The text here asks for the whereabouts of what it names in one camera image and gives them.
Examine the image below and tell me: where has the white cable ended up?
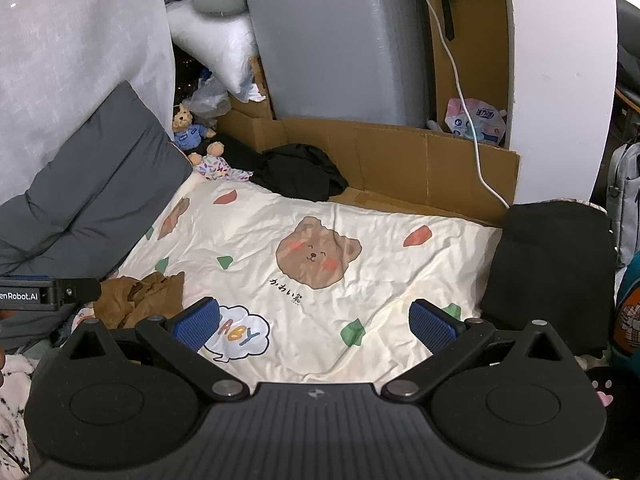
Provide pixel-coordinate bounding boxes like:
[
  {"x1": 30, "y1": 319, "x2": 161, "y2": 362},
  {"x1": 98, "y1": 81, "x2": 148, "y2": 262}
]
[{"x1": 412, "y1": 0, "x2": 511, "y2": 209}]

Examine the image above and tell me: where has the pink white detergent pouch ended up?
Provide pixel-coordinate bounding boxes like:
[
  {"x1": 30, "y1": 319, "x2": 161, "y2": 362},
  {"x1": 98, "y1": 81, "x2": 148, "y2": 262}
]
[{"x1": 445, "y1": 97, "x2": 508, "y2": 147}]

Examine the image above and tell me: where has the white curtain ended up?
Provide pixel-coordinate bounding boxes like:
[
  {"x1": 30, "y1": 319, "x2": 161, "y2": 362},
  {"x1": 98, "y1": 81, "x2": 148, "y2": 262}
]
[{"x1": 0, "y1": 0, "x2": 176, "y2": 206}]

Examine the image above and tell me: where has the small cardboard box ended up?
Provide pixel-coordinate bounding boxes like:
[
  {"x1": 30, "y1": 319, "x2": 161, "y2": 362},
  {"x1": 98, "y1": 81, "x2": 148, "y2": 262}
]
[{"x1": 229, "y1": 56, "x2": 275, "y2": 121}]

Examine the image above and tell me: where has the white fuzzy blanket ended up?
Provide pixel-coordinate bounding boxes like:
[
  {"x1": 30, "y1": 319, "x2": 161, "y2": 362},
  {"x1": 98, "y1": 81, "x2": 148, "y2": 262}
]
[{"x1": 0, "y1": 352, "x2": 36, "y2": 480}]

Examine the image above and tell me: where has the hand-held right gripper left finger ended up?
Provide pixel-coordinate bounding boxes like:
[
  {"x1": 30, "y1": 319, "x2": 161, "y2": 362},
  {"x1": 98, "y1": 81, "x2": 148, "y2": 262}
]
[{"x1": 62, "y1": 297, "x2": 248, "y2": 402}]

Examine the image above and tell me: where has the white pillow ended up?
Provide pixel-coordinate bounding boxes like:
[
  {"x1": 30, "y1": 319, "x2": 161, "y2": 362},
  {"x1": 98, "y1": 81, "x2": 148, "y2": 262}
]
[{"x1": 166, "y1": 0, "x2": 261, "y2": 95}]

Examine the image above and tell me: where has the teddy bear in blue shirt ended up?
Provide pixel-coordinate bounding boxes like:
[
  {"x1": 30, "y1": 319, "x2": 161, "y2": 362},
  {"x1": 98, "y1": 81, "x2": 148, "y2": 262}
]
[{"x1": 171, "y1": 104, "x2": 224, "y2": 166}]

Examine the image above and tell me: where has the teal bag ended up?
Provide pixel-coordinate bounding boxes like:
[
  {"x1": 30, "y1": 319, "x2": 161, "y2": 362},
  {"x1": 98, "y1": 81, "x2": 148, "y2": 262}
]
[{"x1": 612, "y1": 252, "x2": 640, "y2": 376}]

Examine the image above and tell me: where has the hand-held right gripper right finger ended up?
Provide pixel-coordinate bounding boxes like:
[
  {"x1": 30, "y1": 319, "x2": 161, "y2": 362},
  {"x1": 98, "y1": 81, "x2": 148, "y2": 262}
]
[{"x1": 382, "y1": 299, "x2": 576, "y2": 402}]

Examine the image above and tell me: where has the floral patterned cloth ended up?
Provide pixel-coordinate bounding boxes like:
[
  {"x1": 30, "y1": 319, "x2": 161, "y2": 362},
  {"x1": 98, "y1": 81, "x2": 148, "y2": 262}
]
[{"x1": 192, "y1": 154, "x2": 253, "y2": 182}]

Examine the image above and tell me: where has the black paw print cushion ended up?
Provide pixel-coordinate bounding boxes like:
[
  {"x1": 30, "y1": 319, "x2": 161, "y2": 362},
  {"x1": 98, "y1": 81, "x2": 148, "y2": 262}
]
[{"x1": 585, "y1": 365, "x2": 640, "y2": 480}]

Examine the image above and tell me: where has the brown printed t-shirt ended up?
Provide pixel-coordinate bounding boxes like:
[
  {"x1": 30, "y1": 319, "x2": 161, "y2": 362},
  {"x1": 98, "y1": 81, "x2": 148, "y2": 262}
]
[{"x1": 92, "y1": 271, "x2": 186, "y2": 331}]

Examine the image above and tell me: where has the white bear print bed sheet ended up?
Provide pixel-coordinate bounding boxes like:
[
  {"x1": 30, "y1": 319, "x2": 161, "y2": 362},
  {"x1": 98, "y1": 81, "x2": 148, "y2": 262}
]
[{"x1": 65, "y1": 177, "x2": 506, "y2": 376}]

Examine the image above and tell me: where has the crumpled black garment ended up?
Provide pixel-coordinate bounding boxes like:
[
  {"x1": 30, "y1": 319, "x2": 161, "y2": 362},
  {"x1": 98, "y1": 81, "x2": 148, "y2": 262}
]
[{"x1": 248, "y1": 143, "x2": 349, "y2": 202}]

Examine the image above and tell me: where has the grey wrapped mattress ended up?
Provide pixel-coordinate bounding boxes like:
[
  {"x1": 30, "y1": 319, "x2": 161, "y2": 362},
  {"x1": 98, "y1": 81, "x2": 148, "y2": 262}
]
[{"x1": 241, "y1": 0, "x2": 431, "y2": 128}]

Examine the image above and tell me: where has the black strap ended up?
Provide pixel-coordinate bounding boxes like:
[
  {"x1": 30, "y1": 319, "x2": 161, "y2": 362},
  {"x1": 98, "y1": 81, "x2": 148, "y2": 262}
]
[{"x1": 437, "y1": 0, "x2": 458, "y2": 43}]

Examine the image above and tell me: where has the grey padded cushion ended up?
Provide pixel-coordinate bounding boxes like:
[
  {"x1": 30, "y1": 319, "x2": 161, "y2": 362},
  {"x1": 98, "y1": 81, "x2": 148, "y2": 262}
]
[{"x1": 0, "y1": 80, "x2": 193, "y2": 353}]

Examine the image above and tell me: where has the grey backpack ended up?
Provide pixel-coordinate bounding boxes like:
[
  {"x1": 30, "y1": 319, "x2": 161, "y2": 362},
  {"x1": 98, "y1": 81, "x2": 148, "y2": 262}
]
[{"x1": 606, "y1": 141, "x2": 640, "y2": 268}]

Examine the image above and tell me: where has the large flattened cardboard sheet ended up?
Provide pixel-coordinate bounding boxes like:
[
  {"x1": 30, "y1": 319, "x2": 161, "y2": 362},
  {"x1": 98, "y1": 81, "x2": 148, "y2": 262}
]
[{"x1": 217, "y1": 107, "x2": 521, "y2": 228}]

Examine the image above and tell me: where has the clear plastic bag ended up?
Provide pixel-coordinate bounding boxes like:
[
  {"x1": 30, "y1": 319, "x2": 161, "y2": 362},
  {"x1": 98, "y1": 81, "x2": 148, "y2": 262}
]
[{"x1": 187, "y1": 67, "x2": 233, "y2": 118}]

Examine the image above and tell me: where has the flat black cloth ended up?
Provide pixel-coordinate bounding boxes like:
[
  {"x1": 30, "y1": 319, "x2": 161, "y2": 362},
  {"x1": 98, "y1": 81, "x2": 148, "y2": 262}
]
[{"x1": 197, "y1": 134, "x2": 268, "y2": 172}]

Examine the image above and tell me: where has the folded black garment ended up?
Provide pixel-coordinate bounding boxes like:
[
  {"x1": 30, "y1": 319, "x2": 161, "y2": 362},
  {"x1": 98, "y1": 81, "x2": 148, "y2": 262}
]
[{"x1": 480, "y1": 202, "x2": 618, "y2": 358}]

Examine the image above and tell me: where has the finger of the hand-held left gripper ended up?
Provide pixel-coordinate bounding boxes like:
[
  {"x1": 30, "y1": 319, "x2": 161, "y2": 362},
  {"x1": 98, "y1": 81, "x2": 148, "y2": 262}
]
[{"x1": 54, "y1": 278, "x2": 102, "y2": 304}]

